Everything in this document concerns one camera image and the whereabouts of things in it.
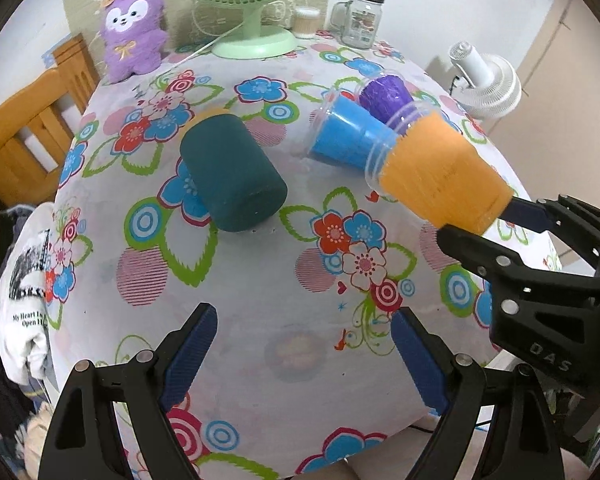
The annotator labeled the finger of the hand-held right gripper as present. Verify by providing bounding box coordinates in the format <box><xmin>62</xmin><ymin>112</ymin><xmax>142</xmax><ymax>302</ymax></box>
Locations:
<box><xmin>437</xmin><ymin>224</ymin><xmax>600</xmax><ymax>332</ymax></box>
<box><xmin>497</xmin><ymin>194</ymin><xmax>600</xmax><ymax>272</ymax></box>

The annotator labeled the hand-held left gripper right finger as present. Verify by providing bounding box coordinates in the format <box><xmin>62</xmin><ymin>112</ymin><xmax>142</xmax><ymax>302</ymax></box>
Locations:
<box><xmin>390</xmin><ymin>306</ymin><xmax>563</xmax><ymax>480</ymax></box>

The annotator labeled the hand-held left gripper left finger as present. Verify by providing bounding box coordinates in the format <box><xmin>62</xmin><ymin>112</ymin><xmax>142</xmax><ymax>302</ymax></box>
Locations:
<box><xmin>37</xmin><ymin>302</ymin><xmax>219</xmax><ymax>480</ymax></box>

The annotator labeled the orange cup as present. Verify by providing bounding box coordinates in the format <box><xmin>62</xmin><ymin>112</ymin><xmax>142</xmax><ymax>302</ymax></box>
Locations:
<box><xmin>365</xmin><ymin>102</ymin><xmax>515</xmax><ymax>236</ymax></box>

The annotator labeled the blue cup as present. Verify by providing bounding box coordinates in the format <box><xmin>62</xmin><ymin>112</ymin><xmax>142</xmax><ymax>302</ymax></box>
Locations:
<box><xmin>307</xmin><ymin>91</ymin><xmax>398</xmax><ymax>168</ymax></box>

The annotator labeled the purple cup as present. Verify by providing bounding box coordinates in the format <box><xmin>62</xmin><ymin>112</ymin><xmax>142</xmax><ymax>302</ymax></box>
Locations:
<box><xmin>355</xmin><ymin>72</ymin><xmax>415</xmax><ymax>126</ymax></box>

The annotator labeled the dark green cup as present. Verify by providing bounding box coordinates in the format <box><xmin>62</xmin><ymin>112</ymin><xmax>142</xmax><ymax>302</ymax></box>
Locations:
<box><xmin>180</xmin><ymin>114</ymin><xmax>288</xmax><ymax>233</ymax></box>

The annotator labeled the floral tablecloth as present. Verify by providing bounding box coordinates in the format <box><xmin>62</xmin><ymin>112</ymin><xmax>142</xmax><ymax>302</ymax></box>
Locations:
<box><xmin>44</xmin><ymin>30</ymin><xmax>563</xmax><ymax>480</ymax></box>

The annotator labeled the white fan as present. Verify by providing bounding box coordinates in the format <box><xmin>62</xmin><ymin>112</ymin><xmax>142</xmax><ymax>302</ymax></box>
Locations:
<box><xmin>447</xmin><ymin>41</ymin><xmax>523</xmax><ymax>120</ymax></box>

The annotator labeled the white printed cloth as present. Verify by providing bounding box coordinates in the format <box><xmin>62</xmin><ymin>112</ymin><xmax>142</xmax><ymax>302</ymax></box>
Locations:
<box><xmin>0</xmin><ymin>200</ymin><xmax>58</xmax><ymax>386</ymax></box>

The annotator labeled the glass jar mug green lid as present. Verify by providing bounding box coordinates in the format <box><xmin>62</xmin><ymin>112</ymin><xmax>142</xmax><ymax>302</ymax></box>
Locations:
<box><xmin>331</xmin><ymin>0</ymin><xmax>387</xmax><ymax>50</ymax></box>

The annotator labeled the wooden chair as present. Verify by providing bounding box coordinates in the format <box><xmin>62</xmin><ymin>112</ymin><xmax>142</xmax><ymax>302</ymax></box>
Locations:
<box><xmin>0</xmin><ymin>32</ymin><xmax>100</xmax><ymax>208</ymax></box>

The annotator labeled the cotton swab container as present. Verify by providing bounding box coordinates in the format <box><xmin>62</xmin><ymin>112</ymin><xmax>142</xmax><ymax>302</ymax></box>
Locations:
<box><xmin>291</xmin><ymin>6</ymin><xmax>321</xmax><ymax>39</ymax></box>

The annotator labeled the purple plush toy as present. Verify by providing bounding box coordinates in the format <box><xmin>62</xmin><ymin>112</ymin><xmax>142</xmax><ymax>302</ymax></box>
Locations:
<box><xmin>100</xmin><ymin>0</ymin><xmax>171</xmax><ymax>85</ymax></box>

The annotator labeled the green table fan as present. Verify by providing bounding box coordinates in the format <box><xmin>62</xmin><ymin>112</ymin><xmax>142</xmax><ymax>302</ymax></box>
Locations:
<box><xmin>167</xmin><ymin>0</ymin><xmax>318</xmax><ymax>60</ymax></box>

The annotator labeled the white fan cable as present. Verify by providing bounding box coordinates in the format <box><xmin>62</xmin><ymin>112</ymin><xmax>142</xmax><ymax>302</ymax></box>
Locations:
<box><xmin>167</xmin><ymin>25</ymin><xmax>243</xmax><ymax>66</ymax></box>

